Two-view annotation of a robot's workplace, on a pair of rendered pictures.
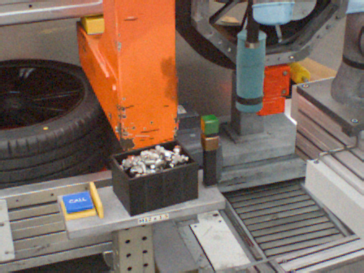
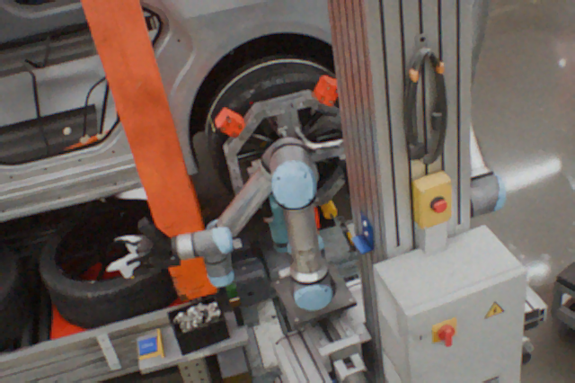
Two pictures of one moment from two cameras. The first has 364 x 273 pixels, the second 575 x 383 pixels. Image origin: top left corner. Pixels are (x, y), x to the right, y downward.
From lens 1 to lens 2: 1.36 m
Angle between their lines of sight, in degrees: 12
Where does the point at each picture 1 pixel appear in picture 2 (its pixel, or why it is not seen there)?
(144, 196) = (189, 343)
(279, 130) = (328, 240)
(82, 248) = not seen: hidden behind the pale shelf
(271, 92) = not seen: hidden behind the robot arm
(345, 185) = (287, 365)
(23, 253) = (127, 363)
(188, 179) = (220, 328)
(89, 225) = (154, 364)
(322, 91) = (287, 288)
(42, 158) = (132, 298)
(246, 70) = (274, 226)
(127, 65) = not seen: hidden behind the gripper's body
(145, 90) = (189, 265)
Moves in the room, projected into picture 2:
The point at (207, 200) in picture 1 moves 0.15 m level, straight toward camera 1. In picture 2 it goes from (236, 339) to (230, 370)
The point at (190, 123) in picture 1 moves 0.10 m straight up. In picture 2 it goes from (245, 254) to (241, 237)
